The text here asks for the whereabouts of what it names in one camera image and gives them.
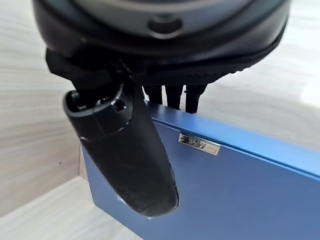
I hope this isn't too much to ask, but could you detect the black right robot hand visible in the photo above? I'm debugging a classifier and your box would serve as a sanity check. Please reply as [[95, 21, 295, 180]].
[[32, 0, 290, 218]]

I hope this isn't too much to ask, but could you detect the blue file folder box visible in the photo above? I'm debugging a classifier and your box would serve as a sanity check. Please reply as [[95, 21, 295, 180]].
[[79, 99, 320, 240]]

